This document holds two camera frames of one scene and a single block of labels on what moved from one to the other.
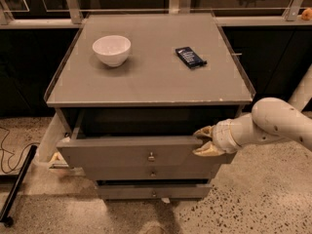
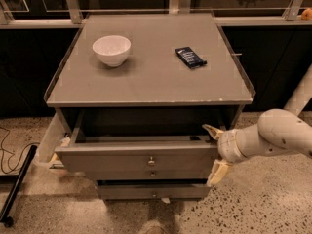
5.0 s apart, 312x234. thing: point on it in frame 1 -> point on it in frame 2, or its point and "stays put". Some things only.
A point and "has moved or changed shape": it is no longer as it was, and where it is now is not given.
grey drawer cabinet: x=131 y=90 stays put
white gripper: x=222 y=136 -> x=226 y=144
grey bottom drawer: x=153 y=191 stays put
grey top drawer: x=112 y=152 has moved or changed shape
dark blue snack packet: x=191 y=59 stays put
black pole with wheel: x=5 y=215 stays put
